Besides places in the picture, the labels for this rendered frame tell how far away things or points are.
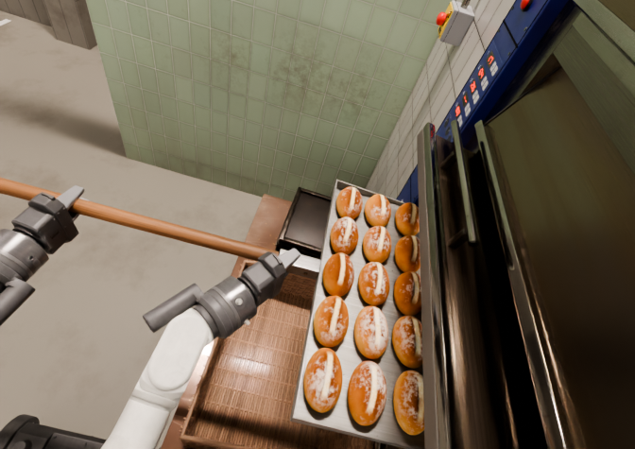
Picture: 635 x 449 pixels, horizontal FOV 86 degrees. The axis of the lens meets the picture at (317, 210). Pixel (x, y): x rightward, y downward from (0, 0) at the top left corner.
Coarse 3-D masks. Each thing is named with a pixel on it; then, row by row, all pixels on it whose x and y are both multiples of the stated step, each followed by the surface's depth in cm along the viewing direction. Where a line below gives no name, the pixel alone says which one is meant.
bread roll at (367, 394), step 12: (360, 372) 58; (372, 372) 57; (360, 384) 56; (372, 384) 56; (384, 384) 57; (348, 396) 57; (360, 396) 55; (372, 396) 54; (384, 396) 56; (360, 408) 54; (372, 408) 54; (360, 420) 54; (372, 420) 54
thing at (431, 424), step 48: (480, 192) 70; (480, 240) 61; (480, 288) 54; (432, 336) 45; (480, 336) 48; (432, 384) 42; (480, 384) 43; (528, 384) 46; (432, 432) 38; (480, 432) 40; (528, 432) 42
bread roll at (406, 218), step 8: (400, 208) 87; (408, 208) 84; (416, 208) 85; (400, 216) 84; (408, 216) 83; (416, 216) 83; (400, 224) 84; (408, 224) 82; (416, 224) 83; (400, 232) 85; (408, 232) 83; (416, 232) 83
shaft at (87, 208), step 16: (0, 192) 67; (16, 192) 66; (32, 192) 67; (48, 192) 67; (80, 208) 67; (96, 208) 68; (112, 208) 68; (128, 224) 68; (144, 224) 68; (160, 224) 68; (176, 224) 70; (192, 240) 69; (208, 240) 69; (224, 240) 69; (240, 256) 70; (256, 256) 69
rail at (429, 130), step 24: (432, 144) 70; (432, 168) 65; (432, 192) 61; (432, 216) 57; (432, 240) 54; (432, 264) 52; (432, 288) 49; (456, 384) 40; (456, 408) 38; (456, 432) 37
